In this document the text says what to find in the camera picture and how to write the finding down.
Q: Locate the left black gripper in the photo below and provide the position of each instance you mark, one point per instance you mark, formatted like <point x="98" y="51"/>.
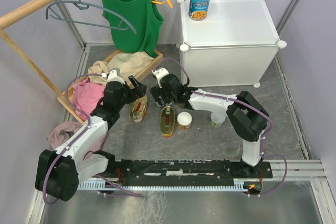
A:
<point x="139" y="89"/>

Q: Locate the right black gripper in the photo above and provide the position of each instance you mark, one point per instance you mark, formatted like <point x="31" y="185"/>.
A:
<point x="157" y="91"/>

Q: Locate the blue soup can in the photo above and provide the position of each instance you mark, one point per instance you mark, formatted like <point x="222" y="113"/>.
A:
<point x="198" y="9"/>

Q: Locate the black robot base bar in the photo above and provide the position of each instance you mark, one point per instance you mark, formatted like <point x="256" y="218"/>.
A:
<point x="182" y="172"/>

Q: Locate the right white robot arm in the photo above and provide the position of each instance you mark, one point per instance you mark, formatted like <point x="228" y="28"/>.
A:
<point x="249" y="119"/>

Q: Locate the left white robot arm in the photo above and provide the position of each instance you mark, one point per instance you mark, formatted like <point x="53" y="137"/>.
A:
<point x="59" y="172"/>

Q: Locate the oval sardine tin left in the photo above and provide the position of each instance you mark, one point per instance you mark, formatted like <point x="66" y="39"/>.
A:
<point x="138" y="109"/>

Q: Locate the oval sardine tin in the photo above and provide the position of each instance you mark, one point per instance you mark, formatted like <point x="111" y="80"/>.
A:
<point x="138" y="109"/>
<point x="167" y="121"/>

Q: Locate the oval sardine tin centre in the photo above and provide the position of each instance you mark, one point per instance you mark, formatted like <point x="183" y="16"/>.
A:
<point x="167" y="121"/>

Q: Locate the beige cloth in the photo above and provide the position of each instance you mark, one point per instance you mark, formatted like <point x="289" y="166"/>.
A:
<point x="128" y="63"/>

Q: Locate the small cup white lid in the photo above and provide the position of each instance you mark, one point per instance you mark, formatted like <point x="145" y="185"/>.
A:
<point x="184" y="120"/>

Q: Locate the pink cloth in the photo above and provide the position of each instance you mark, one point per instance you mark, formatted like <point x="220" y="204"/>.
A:
<point x="86" y="96"/>

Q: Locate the wooden tray base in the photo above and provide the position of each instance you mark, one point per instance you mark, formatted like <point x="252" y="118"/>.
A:
<point x="66" y="102"/>

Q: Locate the green tank top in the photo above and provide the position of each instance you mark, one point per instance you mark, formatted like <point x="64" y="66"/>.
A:
<point x="145" y="18"/>

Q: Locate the white plastic cube cabinet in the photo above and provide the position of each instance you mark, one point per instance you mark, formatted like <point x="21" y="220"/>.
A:
<point x="233" y="46"/>

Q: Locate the mauve cloth on floor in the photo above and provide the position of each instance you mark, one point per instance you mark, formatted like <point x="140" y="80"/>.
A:
<point x="64" y="131"/>

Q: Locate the grey clothes hanger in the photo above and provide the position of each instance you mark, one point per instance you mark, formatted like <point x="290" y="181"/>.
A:
<point x="86" y="9"/>

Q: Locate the wooden clothes rack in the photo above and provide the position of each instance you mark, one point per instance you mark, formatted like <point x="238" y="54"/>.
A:
<point x="49" y="43"/>

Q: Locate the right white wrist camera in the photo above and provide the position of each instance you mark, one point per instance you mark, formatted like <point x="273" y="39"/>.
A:
<point x="160" y="73"/>

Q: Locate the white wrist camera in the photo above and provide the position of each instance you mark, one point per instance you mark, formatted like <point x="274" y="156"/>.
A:
<point x="160" y="73"/>
<point x="113" y="75"/>

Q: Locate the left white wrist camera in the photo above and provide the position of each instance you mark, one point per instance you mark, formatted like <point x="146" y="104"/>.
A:
<point x="113" y="75"/>

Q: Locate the white slotted cable duct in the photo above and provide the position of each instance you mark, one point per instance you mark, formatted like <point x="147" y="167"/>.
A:
<point x="102" y="185"/>

